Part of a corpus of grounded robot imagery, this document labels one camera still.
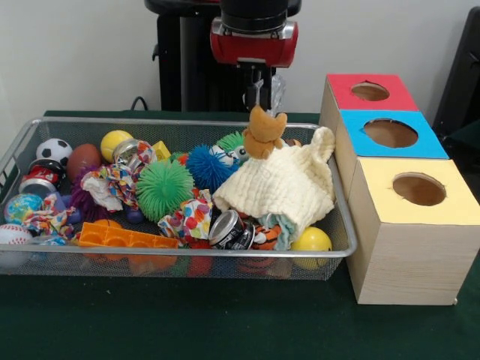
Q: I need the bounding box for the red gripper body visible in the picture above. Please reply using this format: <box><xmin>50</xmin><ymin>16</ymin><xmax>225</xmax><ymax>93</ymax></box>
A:
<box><xmin>208</xmin><ymin>18</ymin><xmax>300</xmax><ymax>69</ymax></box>

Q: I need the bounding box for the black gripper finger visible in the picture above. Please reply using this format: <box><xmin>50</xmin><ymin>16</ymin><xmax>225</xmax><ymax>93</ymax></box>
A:
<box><xmin>260</xmin><ymin>66</ymin><xmax>273</xmax><ymax>113</ymax></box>
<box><xmin>245</xmin><ymin>64</ymin><xmax>263</xmax><ymax>113</ymax></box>

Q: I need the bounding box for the orange plush toy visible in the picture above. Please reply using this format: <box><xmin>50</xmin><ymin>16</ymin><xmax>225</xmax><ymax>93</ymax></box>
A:
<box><xmin>241</xmin><ymin>103</ymin><xmax>289</xmax><ymax>161</ymax></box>

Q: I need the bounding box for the cream knitted cloth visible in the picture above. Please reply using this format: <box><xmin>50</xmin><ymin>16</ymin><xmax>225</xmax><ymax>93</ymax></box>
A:
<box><xmin>211</xmin><ymin>126</ymin><xmax>336</xmax><ymax>241</ymax></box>

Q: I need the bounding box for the silver mesh bin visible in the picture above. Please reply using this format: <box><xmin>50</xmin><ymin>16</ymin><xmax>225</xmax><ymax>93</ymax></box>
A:
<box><xmin>0</xmin><ymin>115</ymin><xmax>357</xmax><ymax>281</ymax></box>

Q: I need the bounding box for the wooden box with three holes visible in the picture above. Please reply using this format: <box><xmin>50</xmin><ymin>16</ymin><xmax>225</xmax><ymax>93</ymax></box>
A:
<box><xmin>319</xmin><ymin>73</ymin><xmax>480</xmax><ymax>306</ymax></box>

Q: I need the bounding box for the green spiky toy with eyes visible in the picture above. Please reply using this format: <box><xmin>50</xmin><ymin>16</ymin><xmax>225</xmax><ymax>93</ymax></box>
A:
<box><xmin>216</xmin><ymin>130</ymin><xmax>248</xmax><ymax>164</ymax></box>

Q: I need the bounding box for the large blue spiky ball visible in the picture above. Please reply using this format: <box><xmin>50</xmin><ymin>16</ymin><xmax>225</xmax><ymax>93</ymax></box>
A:
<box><xmin>186</xmin><ymin>144</ymin><xmax>241</xmax><ymax>195</ymax></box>

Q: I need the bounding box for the small green spiky ball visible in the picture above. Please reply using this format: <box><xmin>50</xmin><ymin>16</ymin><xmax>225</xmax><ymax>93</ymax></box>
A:
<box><xmin>135</xmin><ymin>160</ymin><xmax>195</xmax><ymax>223</ymax></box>

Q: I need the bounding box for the crushed black can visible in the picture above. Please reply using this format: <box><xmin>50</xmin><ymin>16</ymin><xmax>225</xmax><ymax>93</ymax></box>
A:
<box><xmin>207</xmin><ymin>208</ymin><xmax>257</xmax><ymax>251</ymax></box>

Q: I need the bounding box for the yellow smooth ball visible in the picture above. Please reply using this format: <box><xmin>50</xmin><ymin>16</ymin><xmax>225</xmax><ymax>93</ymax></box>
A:
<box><xmin>290</xmin><ymin>226</ymin><xmax>333</xmax><ymax>271</ymax></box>

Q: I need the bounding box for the orange toy building brick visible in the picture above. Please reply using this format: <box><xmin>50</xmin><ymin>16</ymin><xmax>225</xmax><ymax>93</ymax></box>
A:
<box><xmin>77</xmin><ymin>220</ymin><xmax>180</xmax><ymax>249</ymax></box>

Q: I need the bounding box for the black stand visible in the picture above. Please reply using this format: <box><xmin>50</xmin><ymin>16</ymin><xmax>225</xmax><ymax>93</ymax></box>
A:
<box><xmin>430</xmin><ymin>6</ymin><xmax>480</xmax><ymax>131</ymax></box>

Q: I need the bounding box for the small soccer ball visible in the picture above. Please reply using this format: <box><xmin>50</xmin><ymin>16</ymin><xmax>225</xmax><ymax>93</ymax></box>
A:
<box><xmin>35</xmin><ymin>137</ymin><xmax>74</xmax><ymax>163</ymax></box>

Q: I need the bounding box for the green covered side table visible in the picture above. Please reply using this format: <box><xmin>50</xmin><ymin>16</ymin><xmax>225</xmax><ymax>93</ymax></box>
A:
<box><xmin>444</xmin><ymin>120</ymin><xmax>480</xmax><ymax>153</ymax></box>

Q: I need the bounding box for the dark green table cloth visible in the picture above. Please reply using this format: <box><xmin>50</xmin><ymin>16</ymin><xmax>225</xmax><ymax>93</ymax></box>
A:
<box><xmin>0</xmin><ymin>109</ymin><xmax>480</xmax><ymax>360</ymax></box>

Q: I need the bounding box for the small globe ball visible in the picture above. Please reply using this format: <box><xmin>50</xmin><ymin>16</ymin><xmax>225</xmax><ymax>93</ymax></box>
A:
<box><xmin>3</xmin><ymin>193</ymin><xmax>44</xmax><ymax>225</ymax></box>

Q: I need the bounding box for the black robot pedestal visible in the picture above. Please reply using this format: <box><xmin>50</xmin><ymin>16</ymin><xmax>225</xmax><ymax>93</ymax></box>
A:
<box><xmin>144</xmin><ymin>0</ymin><xmax>303</xmax><ymax>113</ymax></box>

